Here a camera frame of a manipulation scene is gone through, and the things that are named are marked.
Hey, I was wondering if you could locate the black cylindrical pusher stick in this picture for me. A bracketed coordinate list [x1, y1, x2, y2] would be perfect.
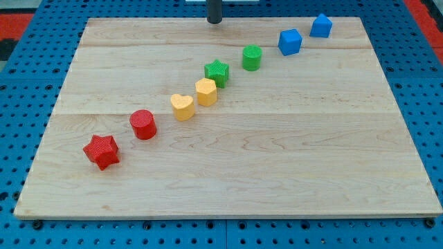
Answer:
[206, 0, 222, 24]

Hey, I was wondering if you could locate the green star block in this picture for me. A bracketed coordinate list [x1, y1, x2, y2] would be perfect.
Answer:
[204, 59, 229, 89]

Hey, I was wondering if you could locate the red star block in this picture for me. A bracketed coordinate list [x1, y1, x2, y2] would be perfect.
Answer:
[83, 135, 120, 171]

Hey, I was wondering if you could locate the green cylinder block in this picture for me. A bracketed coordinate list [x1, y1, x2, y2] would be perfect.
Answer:
[242, 44, 262, 71]

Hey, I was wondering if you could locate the yellow hexagon block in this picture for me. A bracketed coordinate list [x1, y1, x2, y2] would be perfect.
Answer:
[195, 78, 217, 107]

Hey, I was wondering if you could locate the blue cube block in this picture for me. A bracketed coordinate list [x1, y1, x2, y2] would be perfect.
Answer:
[278, 28, 302, 56]

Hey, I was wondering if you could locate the yellow heart block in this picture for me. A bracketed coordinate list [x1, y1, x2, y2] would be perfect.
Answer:
[170, 94, 195, 121]

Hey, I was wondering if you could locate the blue pentagon block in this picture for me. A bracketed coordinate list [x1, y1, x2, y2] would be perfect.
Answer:
[309, 13, 333, 38]

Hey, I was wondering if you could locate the red cylinder block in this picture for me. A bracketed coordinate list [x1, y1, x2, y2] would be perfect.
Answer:
[129, 109, 157, 140]

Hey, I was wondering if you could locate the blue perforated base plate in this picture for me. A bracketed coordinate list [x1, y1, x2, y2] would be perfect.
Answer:
[1, 0, 442, 248]

